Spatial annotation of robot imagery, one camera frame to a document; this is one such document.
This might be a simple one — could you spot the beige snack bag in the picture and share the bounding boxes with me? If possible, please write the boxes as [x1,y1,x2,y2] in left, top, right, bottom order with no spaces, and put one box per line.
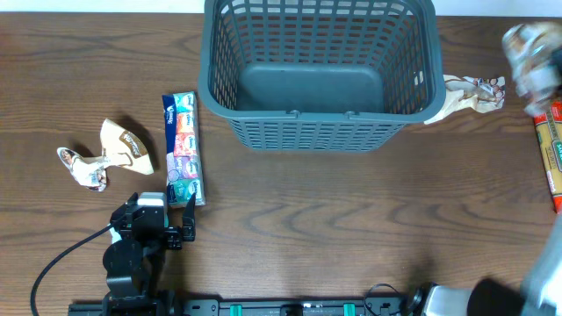
[424,75,506,125]
[57,118,154,192]

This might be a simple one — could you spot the San Remo pasta packet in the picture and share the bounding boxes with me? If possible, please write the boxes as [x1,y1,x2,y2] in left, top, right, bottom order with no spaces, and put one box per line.
[534,101,562,214]

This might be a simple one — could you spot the beige brown snack pouch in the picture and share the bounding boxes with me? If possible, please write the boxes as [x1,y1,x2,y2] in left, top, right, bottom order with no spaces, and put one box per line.
[502,22,561,117]

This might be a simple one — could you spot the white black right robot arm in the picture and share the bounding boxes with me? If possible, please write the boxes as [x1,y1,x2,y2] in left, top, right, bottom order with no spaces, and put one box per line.
[411,217,561,316]

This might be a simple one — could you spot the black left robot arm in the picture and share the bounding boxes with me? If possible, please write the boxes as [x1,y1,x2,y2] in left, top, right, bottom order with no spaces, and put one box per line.
[101,192,196,316]

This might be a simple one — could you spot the Kleenex tissue multipack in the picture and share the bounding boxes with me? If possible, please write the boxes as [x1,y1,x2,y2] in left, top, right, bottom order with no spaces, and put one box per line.
[162,91,206,206]

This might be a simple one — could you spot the grey plastic basket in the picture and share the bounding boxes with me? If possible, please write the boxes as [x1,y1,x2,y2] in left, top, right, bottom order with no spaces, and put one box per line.
[198,0,445,152]

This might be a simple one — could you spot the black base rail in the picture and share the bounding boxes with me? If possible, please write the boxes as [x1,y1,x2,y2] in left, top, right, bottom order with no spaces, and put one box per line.
[67,298,401,316]

